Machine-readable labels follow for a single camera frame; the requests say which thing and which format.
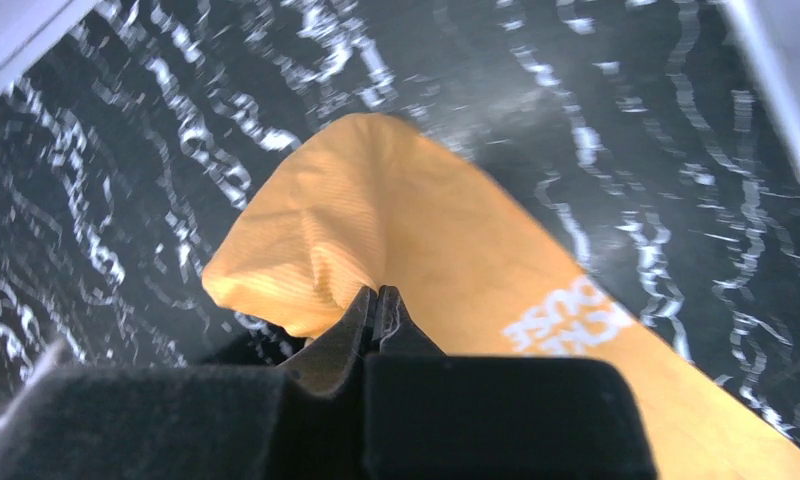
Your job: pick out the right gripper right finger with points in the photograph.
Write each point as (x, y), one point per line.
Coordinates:
(428, 415)

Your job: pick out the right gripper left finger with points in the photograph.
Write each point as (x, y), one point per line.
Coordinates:
(298, 420)

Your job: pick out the blue and yellow pillowcase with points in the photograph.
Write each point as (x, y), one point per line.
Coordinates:
(371, 201)

